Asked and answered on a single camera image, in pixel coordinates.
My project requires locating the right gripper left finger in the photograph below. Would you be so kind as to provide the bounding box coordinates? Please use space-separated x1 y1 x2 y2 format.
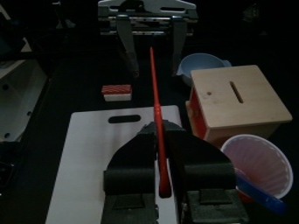
99 120 162 224

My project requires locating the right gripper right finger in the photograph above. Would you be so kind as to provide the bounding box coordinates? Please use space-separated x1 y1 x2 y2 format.
162 119 251 224

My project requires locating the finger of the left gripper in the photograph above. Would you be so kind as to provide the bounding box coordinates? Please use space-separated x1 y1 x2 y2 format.
116 15 142 79
170 16 190 78

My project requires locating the red toy knife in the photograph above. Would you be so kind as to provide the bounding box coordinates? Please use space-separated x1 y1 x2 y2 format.
148 46 174 200

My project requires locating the red and white toy sushi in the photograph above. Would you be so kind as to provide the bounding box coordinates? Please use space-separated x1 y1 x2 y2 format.
100 84 134 102

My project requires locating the grey bowl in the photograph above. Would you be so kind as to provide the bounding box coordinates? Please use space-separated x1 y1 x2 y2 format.
176 52 234 88

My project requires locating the white cutting board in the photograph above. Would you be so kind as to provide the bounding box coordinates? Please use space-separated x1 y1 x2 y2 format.
43 105 184 224

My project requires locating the red plastic cup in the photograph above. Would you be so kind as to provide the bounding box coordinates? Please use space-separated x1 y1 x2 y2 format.
219 133 295 203

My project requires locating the blue plastic utensil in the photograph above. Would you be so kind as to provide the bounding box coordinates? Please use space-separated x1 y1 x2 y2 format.
234 168 290 216

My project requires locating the wooden box red front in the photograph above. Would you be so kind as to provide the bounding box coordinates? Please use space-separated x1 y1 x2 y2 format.
184 64 295 151

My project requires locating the white frame panel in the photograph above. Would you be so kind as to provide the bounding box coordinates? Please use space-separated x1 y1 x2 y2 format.
0 57 51 144

